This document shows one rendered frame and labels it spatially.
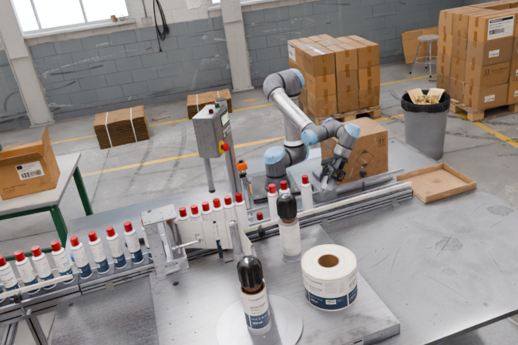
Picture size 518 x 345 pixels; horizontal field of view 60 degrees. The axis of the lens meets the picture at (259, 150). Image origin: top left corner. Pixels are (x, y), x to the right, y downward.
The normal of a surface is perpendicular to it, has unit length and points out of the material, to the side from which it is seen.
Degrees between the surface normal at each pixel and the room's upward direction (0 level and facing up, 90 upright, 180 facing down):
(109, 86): 90
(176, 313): 0
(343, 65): 91
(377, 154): 90
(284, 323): 0
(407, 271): 0
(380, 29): 90
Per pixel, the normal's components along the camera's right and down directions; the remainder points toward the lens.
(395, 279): -0.12, -0.90
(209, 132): -0.30, 0.43
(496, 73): 0.23, 0.37
